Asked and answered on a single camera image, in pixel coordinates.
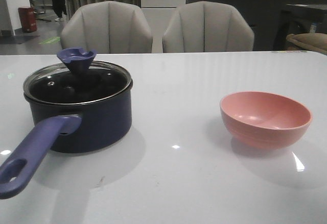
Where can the dark sideboard counter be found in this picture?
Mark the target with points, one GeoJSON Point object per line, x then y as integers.
{"type": "Point", "coordinates": [265, 17]}

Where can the left beige upholstered chair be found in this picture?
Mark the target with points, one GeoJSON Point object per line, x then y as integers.
{"type": "Point", "coordinates": [109, 28]}

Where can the glass lid blue knob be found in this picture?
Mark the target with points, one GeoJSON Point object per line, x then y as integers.
{"type": "Point", "coordinates": [77, 79]}

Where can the beige upholstered chair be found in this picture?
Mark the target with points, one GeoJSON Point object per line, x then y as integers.
{"type": "Point", "coordinates": [109, 28]}
{"type": "Point", "coordinates": [207, 27]}

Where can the dark side table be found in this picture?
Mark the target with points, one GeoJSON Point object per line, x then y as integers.
{"type": "Point", "coordinates": [299, 19]}

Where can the dark blue saucepan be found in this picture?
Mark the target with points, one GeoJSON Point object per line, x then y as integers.
{"type": "Point", "coordinates": [71, 129]}

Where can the white drawer cabinet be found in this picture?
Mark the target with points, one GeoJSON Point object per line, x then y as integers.
{"type": "Point", "coordinates": [158, 14]}

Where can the right beige upholstered chair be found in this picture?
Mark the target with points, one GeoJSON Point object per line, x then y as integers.
{"type": "Point", "coordinates": [207, 27]}

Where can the pink bowl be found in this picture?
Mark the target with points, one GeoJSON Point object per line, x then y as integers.
{"type": "Point", "coordinates": [264, 120]}

